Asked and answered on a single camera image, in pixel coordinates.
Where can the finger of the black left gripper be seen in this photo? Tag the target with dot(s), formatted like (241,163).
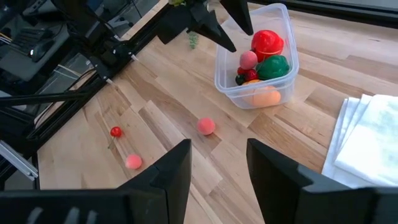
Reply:
(241,15)
(213,29)

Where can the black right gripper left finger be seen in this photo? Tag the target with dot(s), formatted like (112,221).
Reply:
(168,186)

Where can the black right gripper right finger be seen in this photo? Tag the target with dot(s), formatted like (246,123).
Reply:
(280,193)

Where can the red toy tomato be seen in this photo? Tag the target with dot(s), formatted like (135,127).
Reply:
(266,43)

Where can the pink toy peach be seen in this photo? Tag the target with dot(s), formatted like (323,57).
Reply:
(248,60)
(133,161)
(206,126)

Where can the dark red toy cherry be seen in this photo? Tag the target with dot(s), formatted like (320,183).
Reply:
(251,75)
(241,71)

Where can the green toy pepper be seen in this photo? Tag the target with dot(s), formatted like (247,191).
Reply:
(273,67)

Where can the bright red toy cherry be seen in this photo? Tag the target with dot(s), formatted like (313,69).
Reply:
(116,131)

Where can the clear plastic tupperware container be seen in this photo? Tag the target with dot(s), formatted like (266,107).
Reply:
(230,90)

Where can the succulent plant in dark pot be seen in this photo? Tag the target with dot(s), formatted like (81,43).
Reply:
(193,40)

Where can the orange toy mandarin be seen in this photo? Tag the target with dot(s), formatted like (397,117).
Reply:
(264,96)

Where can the white folded cloth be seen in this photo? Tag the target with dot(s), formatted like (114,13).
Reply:
(367,140)

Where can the black computer mouse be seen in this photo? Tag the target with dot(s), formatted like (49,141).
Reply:
(42,49)

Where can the grey desk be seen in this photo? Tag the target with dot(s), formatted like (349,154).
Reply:
(18,67)

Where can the silver aluminium bracket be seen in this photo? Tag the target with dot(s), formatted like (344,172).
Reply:
(17,160)

